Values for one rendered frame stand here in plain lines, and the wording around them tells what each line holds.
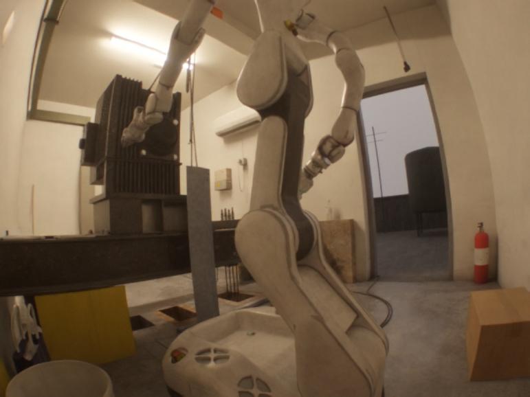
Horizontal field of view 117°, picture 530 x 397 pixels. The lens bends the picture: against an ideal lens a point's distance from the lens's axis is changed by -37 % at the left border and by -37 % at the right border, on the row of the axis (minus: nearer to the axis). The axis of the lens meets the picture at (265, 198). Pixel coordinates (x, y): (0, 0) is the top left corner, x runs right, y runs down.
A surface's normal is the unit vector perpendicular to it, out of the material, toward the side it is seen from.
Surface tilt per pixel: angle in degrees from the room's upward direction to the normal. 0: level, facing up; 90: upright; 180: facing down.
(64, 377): 87
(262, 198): 90
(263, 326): 73
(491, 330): 90
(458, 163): 90
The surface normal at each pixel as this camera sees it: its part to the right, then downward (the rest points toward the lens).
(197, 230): 0.70, -0.11
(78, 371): 0.22, -0.14
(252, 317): -0.55, -0.30
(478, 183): -0.63, -0.03
